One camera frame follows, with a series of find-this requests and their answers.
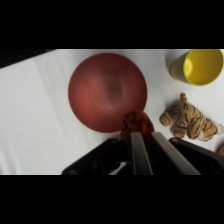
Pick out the striped tiger plush toy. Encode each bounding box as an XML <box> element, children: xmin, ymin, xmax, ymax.
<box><xmin>158</xmin><ymin>92</ymin><xmax>224</xmax><ymax>143</ymax></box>

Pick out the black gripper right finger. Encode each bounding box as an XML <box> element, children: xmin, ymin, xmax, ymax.
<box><xmin>150</xmin><ymin>131</ymin><xmax>202</xmax><ymax>176</ymax></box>

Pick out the yellow plastic cup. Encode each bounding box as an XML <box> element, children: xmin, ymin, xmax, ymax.
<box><xmin>168</xmin><ymin>49</ymin><xmax>224</xmax><ymax>87</ymax></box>

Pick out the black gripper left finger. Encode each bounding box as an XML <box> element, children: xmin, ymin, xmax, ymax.
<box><xmin>128</xmin><ymin>131</ymin><xmax>155</xmax><ymax>176</ymax></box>

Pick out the red ball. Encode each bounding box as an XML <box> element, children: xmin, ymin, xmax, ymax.
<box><xmin>120</xmin><ymin>109</ymin><xmax>156</xmax><ymax>138</ymax></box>

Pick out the pink bowl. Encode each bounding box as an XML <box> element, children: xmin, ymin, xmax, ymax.
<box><xmin>67</xmin><ymin>52</ymin><xmax>149</xmax><ymax>135</ymax></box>

